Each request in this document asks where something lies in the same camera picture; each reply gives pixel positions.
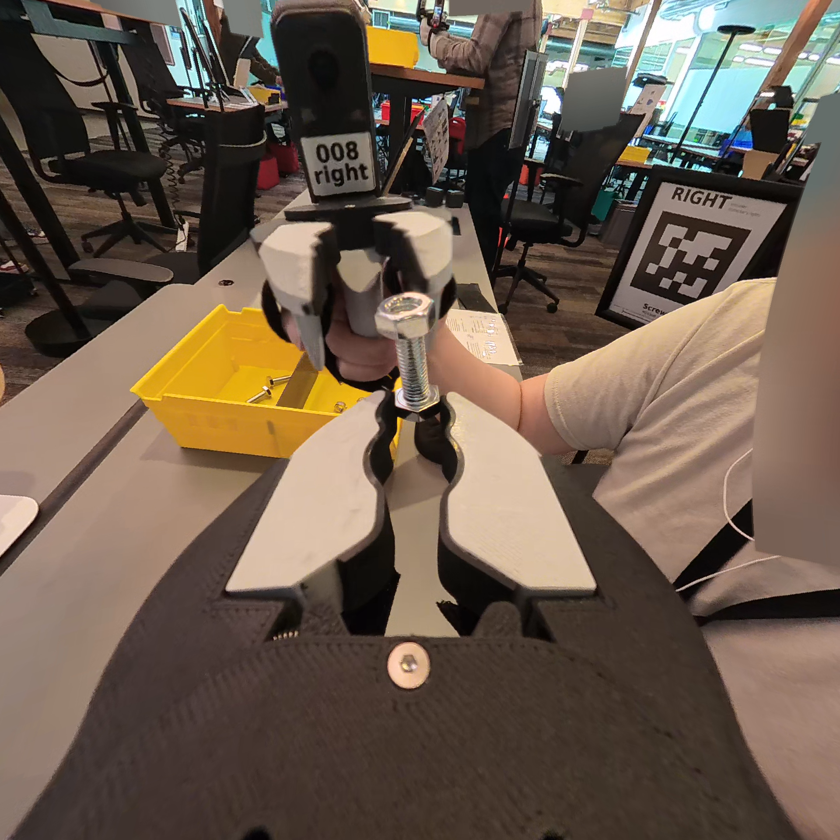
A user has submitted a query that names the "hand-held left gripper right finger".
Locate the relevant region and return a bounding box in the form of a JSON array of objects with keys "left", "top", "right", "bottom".
[{"left": 437, "top": 392, "right": 598, "bottom": 614}]

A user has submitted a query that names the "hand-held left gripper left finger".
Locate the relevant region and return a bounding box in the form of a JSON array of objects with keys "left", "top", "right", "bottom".
[{"left": 225, "top": 392, "right": 399, "bottom": 623}]

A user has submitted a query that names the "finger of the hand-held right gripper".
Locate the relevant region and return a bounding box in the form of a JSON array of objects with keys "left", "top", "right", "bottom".
[
  {"left": 374, "top": 210, "right": 455, "bottom": 309},
  {"left": 257, "top": 222, "right": 337, "bottom": 372}
]

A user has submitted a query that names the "yellow plastic bin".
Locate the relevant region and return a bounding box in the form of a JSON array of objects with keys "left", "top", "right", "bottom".
[{"left": 130, "top": 305, "right": 403, "bottom": 460}]

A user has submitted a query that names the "person's right hand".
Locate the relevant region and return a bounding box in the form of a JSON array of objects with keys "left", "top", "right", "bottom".
[{"left": 325, "top": 308, "right": 463, "bottom": 395}]

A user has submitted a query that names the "yellow storage bin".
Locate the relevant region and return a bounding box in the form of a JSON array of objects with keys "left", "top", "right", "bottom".
[{"left": 364, "top": 25, "right": 421, "bottom": 68}]

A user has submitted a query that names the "red storage bin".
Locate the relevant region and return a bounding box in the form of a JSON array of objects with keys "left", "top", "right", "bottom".
[{"left": 256, "top": 143, "right": 301, "bottom": 191}]

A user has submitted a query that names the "wooden top desk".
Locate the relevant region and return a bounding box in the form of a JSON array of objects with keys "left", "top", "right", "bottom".
[{"left": 367, "top": 62, "right": 487, "bottom": 198}]

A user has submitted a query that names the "printed paper sheet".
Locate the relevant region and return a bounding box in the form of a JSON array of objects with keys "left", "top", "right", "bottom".
[{"left": 446, "top": 311, "right": 524, "bottom": 368}]

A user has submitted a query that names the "printed picture card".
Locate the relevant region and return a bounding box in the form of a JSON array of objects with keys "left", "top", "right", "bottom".
[{"left": 422, "top": 98, "right": 454, "bottom": 186}]

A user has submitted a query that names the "metal bin divider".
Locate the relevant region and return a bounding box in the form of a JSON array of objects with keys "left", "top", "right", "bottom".
[{"left": 276, "top": 351, "right": 317, "bottom": 410}]

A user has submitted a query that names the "grey monitor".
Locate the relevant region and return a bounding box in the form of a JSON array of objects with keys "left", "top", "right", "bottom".
[{"left": 511, "top": 49, "right": 550, "bottom": 153}]

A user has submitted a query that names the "black office chair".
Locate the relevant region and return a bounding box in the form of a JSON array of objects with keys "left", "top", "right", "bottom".
[
  {"left": 495, "top": 112, "right": 647, "bottom": 315},
  {"left": 36, "top": 98, "right": 181, "bottom": 258}
]

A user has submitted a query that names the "black framed marker sign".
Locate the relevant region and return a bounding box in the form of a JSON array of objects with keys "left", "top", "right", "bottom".
[{"left": 595, "top": 164, "right": 806, "bottom": 331}]

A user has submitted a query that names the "cardboard box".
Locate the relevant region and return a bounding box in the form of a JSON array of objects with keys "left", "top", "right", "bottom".
[{"left": 742, "top": 147, "right": 788, "bottom": 181}]

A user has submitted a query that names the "black floor lamp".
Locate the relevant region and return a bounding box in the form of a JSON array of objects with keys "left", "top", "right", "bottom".
[{"left": 679, "top": 25, "right": 757, "bottom": 168}]

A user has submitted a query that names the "black harness strap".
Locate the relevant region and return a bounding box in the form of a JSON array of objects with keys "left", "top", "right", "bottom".
[{"left": 672, "top": 499, "right": 840, "bottom": 624}]

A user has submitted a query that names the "thin white cable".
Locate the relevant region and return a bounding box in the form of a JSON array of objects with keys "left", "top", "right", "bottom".
[{"left": 675, "top": 448, "right": 782, "bottom": 593}]

